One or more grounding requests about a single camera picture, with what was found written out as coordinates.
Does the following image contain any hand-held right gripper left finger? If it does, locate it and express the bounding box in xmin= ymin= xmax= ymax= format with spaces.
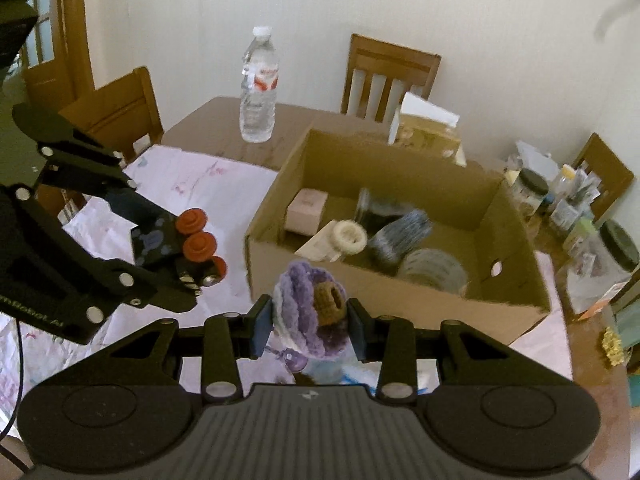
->
xmin=107 ymin=296 xmax=275 ymax=405

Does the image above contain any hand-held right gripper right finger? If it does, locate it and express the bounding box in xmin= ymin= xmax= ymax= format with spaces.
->
xmin=346 ymin=297 xmax=516 ymax=405

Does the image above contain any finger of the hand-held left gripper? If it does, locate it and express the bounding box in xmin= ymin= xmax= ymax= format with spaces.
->
xmin=87 ymin=257 xmax=202 ymax=322
xmin=12 ymin=104 xmax=178 ymax=235

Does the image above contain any purple crochet flower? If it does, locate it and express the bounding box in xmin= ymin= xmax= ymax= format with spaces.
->
xmin=272 ymin=260 xmax=353 ymax=373

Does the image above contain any black toy with orange knobs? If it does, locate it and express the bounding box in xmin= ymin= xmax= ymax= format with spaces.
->
xmin=131 ymin=207 xmax=228 ymax=288

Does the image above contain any brown cardboard box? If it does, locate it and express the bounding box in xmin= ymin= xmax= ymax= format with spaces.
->
xmin=244 ymin=127 xmax=552 ymax=346

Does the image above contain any clear tape roll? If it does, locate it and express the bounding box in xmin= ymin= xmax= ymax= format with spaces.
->
xmin=400 ymin=247 xmax=470 ymax=293

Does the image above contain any cream hair tie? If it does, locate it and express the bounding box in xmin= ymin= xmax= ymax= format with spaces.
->
xmin=331 ymin=220 xmax=370 ymax=257

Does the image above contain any grey knit sock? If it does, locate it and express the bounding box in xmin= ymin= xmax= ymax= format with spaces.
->
xmin=367 ymin=209 xmax=433 ymax=276

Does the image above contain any clear jar with dark contents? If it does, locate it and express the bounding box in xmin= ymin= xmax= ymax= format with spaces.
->
xmin=355 ymin=187 xmax=416 ymax=231

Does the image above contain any pink carton box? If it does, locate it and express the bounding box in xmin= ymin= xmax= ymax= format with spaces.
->
xmin=285 ymin=188 xmax=329 ymax=235

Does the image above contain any pink floral tablecloth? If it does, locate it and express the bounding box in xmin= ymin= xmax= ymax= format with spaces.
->
xmin=0 ymin=144 xmax=573 ymax=401

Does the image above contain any wooden chair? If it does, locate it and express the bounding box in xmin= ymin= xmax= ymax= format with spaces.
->
xmin=341 ymin=33 xmax=442 ymax=126
xmin=570 ymin=132 xmax=635 ymax=221
xmin=57 ymin=66 xmax=165 ymax=161

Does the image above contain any clear plastic water bottle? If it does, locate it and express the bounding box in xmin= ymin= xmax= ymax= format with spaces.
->
xmin=239 ymin=26 xmax=279 ymax=144

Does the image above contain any wooden door with glass panes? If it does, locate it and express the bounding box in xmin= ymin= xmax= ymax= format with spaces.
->
xmin=20 ymin=0 xmax=96 ymax=106

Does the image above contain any beige tissue box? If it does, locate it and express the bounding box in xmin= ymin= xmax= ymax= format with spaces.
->
xmin=387 ymin=91 xmax=463 ymax=166

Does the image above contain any dark blurred object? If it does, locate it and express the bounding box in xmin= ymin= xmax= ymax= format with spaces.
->
xmin=0 ymin=0 xmax=38 ymax=81

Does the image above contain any small dark-lidded glass jar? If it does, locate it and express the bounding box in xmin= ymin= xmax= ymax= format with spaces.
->
xmin=510 ymin=169 xmax=550 ymax=221

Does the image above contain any green-lidded plastic jar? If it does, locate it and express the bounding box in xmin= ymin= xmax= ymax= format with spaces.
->
xmin=562 ymin=219 xmax=601 ymax=256

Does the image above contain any large dark-lidded plastic jar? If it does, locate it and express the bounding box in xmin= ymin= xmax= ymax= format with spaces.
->
xmin=565 ymin=220 xmax=640 ymax=316

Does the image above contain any gold ornate coaster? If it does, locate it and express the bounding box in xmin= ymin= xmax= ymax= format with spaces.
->
xmin=602 ymin=327 xmax=628 ymax=368

